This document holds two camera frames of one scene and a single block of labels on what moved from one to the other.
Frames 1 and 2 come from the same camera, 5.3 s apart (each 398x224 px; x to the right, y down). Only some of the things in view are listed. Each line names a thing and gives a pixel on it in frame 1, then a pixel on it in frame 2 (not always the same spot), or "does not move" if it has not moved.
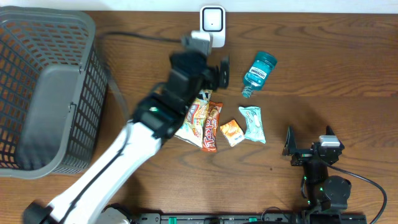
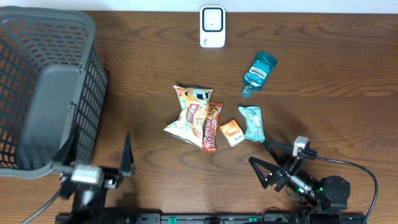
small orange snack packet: [232, 132] does not move
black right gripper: [290, 149] -> [287, 167]
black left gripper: [222, 76] -> [113, 177]
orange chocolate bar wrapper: [210, 135] does not move
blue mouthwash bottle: [256, 76] does not move
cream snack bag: [192, 130] does not move
